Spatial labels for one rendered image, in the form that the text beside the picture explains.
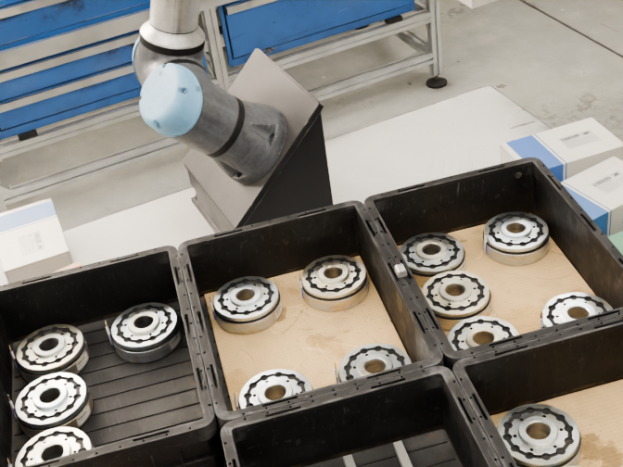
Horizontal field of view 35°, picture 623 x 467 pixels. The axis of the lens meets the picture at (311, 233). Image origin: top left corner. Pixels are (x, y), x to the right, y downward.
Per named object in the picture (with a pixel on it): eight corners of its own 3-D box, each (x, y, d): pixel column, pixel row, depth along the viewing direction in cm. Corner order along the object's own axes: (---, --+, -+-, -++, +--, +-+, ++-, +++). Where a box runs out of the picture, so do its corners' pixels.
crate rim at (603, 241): (362, 209, 159) (361, 197, 157) (537, 167, 162) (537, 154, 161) (449, 375, 127) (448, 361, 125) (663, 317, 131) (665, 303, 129)
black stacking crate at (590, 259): (368, 257, 164) (362, 200, 158) (535, 215, 168) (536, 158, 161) (452, 425, 133) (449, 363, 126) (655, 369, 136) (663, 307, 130)
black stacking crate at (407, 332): (192, 301, 161) (178, 246, 154) (366, 258, 164) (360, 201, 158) (235, 485, 129) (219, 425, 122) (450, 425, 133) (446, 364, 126)
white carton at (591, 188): (577, 268, 172) (578, 227, 167) (530, 237, 181) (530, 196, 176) (659, 223, 180) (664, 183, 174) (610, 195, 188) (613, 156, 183)
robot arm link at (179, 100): (206, 168, 173) (143, 137, 164) (186, 127, 182) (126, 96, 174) (247, 116, 169) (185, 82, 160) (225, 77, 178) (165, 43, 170)
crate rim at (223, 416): (179, 254, 155) (176, 242, 154) (362, 209, 159) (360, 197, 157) (221, 436, 123) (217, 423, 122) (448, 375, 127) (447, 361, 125)
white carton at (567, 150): (529, 213, 187) (530, 173, 182) (500, 183, 196) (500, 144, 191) (623, 184, 191) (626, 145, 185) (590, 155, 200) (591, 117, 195)
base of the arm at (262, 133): (222, 152, 189) (182, 131, 183) (272, 93, 184) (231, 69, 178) (244, 200, 178) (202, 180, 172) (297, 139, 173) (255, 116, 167)
